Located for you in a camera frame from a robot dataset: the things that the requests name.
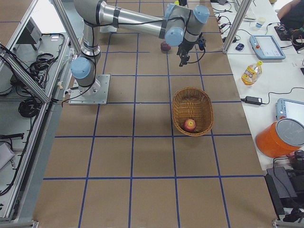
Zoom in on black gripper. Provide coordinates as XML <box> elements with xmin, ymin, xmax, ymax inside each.
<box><xmin>177</xmin><ymin>33</ymin><xmax>206</xmax><ymax>67</ymax></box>

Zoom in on dark red apple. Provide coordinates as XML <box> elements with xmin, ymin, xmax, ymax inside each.
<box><xmin>160</xmin><ymin>41</ymin><xmax>171</xmax><ymax>53</ymax></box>

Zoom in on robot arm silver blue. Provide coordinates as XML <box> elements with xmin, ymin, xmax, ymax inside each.
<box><xmin>71</xmin><ymin>0</ymin><xmax>209</xmax><ymax>96</ymax></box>

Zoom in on brown wicker basket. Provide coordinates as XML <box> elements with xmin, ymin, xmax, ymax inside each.
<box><xmin>172</xmin><ymin>87</ymin><xmax>214</xmax><ymax>137</ymax></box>

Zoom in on orange juice bottle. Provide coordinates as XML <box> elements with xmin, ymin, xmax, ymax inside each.
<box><xmin>241</xmin><ymin>60</ymin><xmax>263</xmax><ymax>86</ymax></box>

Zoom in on black power adapter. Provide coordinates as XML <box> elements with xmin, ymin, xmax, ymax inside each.
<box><xmin>241</xmin><ymin>96</ymin><xmax>263</xmax><ymax>105</ymax></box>

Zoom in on far teach pendant blue grey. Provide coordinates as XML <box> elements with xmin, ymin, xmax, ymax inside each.
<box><xmin>249</xmin><ymin>35</ymin><xmax>285</xmax><ymax>60</ymax></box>

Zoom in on teach pendant blue grey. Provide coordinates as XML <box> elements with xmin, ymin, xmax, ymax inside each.
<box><xmin>276</xmin><ymin>98</ymin><xmax>304</xmax><ymax>124</ymax></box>
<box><xmin>249</xmin><ymin>35</ymin><xmax>285</xmax><ymax>60</ymax></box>

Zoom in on white paper cup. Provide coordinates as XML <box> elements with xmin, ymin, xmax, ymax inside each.
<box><xmin>255</xmin><ymin>17</ymin><xmax>266</xmax><ymax>29</ymax></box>

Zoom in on near teach pendant blue grey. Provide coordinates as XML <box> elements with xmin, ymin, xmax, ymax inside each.
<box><xmin>276</xmin><ymin>98</ymin><xmax>304</xmax><ymax>124</ymax></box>

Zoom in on orange bucket grey lid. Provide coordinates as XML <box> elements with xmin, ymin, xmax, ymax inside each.
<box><xmin>255</xmin><ymin>118</ymin><xmax>304</xmax><ymax>158</ymax></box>

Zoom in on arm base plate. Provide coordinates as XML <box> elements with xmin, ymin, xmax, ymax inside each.
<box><xmin>100</xmin><ymin>26</ymin><xmax>117</xmax><ymax>33</ymax></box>
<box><xmin>68</xmin><ymin>74</ymin><xmax>111</xmax><ymax>105</ymax></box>

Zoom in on aluminium frame post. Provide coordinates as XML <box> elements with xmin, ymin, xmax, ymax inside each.
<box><xmin>222</xmin><ymin>0</ymin><xmax>252</xmax><ymax>54</ymax></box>

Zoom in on coiled black cables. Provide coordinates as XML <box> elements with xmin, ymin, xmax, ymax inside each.
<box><xmin>18</xmin><ymin>97</ymin><xmax>40</xmax><ymax>119</ymax></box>

